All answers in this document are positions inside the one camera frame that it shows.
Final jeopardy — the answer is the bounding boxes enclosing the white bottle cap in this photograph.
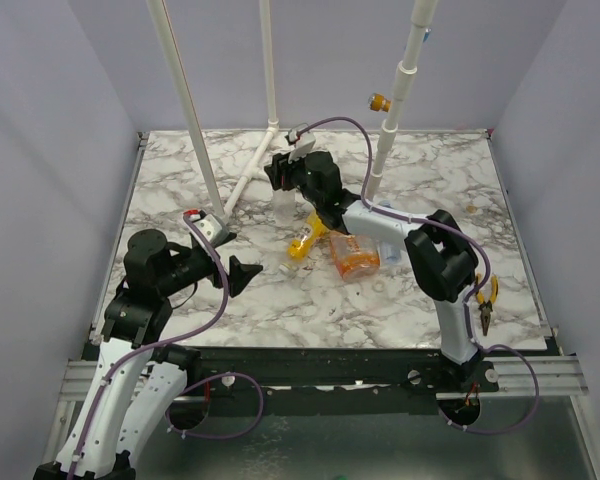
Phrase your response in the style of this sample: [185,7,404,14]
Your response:
[279,263,297,278]

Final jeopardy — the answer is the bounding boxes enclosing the white PVC pipe frame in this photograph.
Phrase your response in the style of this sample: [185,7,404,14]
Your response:
[144,0,440,219]

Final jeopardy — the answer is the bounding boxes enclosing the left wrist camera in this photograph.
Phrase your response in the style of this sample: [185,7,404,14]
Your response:
[183,209,229,244]

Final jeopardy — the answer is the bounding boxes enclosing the clear plastic bottle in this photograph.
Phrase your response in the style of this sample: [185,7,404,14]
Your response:
[272,190,296,225]

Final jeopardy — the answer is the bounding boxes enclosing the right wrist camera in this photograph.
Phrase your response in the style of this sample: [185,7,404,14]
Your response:
[286,128,316,163]

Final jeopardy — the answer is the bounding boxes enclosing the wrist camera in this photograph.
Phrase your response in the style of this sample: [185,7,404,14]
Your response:
[183,209,229,244]
[286,128,316,163]

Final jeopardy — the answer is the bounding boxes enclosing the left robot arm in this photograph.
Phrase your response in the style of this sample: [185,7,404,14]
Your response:
[34,226,263,479]

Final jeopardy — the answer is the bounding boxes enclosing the orange knob on pipe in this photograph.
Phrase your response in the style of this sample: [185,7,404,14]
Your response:
[368,93,391,112]

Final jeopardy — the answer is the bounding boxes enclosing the yellow pomelo drink bottle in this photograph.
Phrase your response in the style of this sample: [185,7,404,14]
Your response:
[287,212,328,261]

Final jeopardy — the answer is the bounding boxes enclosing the yellow handled pliers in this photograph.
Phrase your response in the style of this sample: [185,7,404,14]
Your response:
[475,275,499,336]

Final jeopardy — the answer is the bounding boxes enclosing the small blue-label water bottle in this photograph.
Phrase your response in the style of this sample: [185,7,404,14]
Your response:
[376,199,402,266]

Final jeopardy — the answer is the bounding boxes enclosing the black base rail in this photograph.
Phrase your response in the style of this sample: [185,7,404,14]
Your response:
[79,341,551,416]

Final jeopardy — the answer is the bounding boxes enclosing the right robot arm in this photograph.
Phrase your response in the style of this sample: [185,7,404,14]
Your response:
[264,151,479,392]

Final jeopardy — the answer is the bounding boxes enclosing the orange label squat bottle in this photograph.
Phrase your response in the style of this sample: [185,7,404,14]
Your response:
[329,231,380,282]

